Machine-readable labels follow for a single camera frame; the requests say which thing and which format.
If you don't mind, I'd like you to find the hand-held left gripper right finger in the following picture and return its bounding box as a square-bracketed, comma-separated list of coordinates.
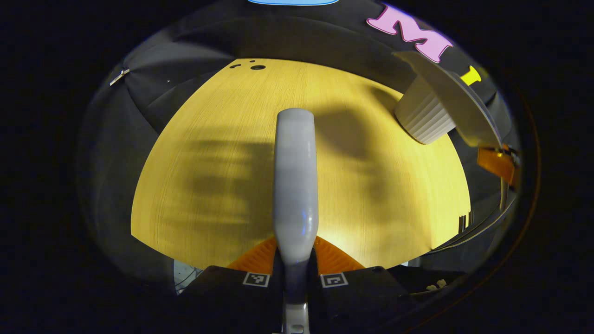
[308, 236, 414, 334]

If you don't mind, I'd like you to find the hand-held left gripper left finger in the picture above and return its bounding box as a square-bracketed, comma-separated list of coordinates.
[185, 236, 285, 334]

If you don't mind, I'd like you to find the grey dustpan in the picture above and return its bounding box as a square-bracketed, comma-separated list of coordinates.
[393, 50, 503, 148]

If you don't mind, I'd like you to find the small grey broom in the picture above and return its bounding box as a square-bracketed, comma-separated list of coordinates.
[272, 108, 320, 334]

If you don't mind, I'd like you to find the wooden desktop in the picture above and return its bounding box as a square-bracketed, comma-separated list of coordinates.
[130, 58, 472, 270]

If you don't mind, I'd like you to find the white cloth clip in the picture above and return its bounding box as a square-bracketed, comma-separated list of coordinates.
[110, 68, 131, 87]

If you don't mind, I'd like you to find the thin grey cable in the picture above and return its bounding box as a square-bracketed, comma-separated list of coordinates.
[429, 193, 517, 254]

